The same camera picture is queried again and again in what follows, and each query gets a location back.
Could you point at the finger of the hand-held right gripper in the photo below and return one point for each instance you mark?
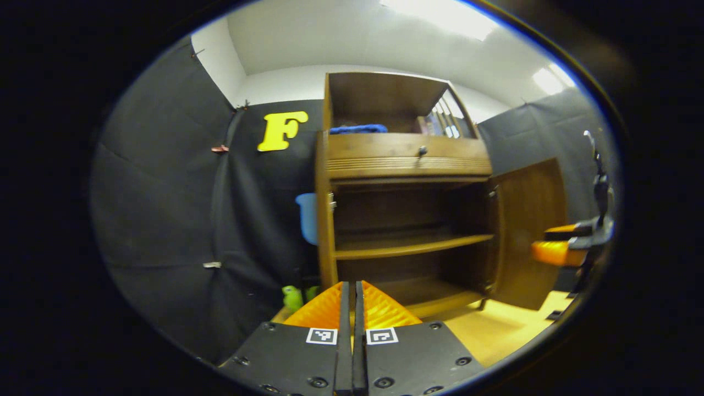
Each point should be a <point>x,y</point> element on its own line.
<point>555,253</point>
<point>577,232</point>

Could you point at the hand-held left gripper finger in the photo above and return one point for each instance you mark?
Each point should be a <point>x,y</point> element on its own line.
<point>358,357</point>
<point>345,357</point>

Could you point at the wooden shoe cabinet door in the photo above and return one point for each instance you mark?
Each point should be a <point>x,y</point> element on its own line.
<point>522,236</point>

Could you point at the wooden double-door shoe cabinet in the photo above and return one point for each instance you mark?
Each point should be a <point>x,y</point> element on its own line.
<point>385,93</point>

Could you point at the wooden cabinet drawer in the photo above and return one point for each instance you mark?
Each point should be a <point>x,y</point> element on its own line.
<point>374,148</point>

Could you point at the green frog toy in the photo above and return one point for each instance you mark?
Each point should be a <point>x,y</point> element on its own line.
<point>291,297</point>

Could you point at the wooden inner shelf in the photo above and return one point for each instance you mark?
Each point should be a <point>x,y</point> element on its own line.
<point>407,248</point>

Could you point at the small ceiling light panel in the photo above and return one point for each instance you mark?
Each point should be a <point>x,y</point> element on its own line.
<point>551,80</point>

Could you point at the white clip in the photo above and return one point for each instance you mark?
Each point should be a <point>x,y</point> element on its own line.
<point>212,265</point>

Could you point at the blue cloth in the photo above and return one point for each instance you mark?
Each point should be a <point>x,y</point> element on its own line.
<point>357,129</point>

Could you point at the black backdrop cloth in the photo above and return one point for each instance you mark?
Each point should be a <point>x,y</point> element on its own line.
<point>165,209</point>

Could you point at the large ceiling light panel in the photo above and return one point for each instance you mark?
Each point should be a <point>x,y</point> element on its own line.
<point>445,16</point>

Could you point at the red clip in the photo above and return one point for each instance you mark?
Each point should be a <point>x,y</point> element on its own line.
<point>220,148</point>

